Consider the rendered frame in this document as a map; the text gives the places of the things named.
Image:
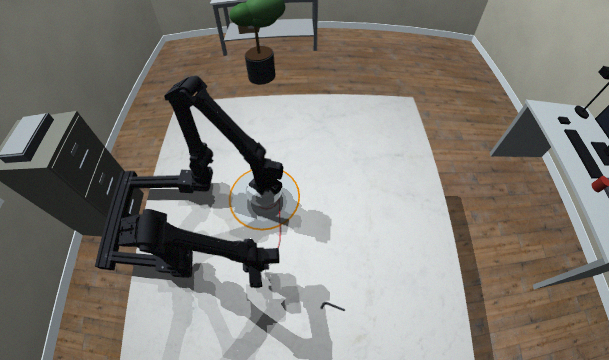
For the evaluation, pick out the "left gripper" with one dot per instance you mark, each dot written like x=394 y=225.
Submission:
x=253 y=185

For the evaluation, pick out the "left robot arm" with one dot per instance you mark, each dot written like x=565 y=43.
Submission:
x=199 y=159

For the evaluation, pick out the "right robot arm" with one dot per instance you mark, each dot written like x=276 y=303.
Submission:
x=145 y=233

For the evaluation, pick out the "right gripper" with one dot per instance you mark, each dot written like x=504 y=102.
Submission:
x=266 y=267

